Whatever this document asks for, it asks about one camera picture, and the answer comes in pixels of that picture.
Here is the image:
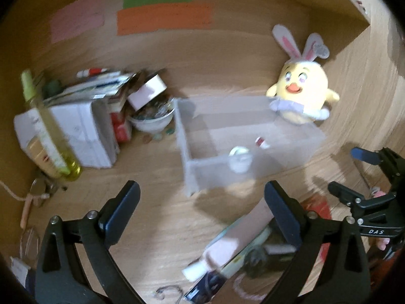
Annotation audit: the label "red packet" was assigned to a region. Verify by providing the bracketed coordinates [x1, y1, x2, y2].
[301, 193, 332, 263]

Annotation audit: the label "small white jar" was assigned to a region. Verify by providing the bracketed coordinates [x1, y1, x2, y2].
[228, 146, 253, 174]

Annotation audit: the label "pink tube with white cap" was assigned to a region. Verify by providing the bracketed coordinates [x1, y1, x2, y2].
[182, 198, 274, 281]

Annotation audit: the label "black Max staples box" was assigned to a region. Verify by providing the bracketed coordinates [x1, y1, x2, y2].
[183, 271, 227, 304]

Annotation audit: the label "white green Ninino tube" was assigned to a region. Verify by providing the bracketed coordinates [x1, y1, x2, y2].
[220, 226, 272, 279]

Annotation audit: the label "right hand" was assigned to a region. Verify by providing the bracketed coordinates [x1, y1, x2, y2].
[371, 187, 390, 251]

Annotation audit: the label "yellow chick bunny plush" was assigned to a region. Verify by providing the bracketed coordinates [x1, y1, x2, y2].
[266, 24, 340, 125]

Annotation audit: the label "yellow-green spray bottle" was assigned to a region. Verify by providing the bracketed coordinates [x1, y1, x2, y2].
[21, 69, 82, 181]

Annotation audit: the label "clear plastic storage bin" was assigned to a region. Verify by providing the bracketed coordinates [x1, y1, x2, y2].
[174, 96, 325, 196]

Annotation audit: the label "white paper boxes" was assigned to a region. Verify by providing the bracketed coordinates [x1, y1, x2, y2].
[13, 99, 119, 169]

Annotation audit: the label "red box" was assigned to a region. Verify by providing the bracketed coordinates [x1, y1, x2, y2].
[108, 102, 132, 144]

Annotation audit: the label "white bowl of marbles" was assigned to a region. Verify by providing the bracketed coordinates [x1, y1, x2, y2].
[126, 100, 174, 135]

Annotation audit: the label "stack of papers and books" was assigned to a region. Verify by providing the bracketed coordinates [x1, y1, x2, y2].
[43, 71, 142, 106]

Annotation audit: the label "small pink white box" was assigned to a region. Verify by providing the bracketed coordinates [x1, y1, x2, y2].
[127, 75, 167, 111]

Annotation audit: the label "orange sticky note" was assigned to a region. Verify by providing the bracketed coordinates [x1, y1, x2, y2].
[117, 2, 213, 36]

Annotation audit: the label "pink sticky note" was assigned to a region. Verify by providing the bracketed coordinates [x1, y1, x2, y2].
[49, 0, 104, 44]

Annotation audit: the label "white cord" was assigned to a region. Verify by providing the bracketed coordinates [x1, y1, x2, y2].
[0, 180, 52, 202]

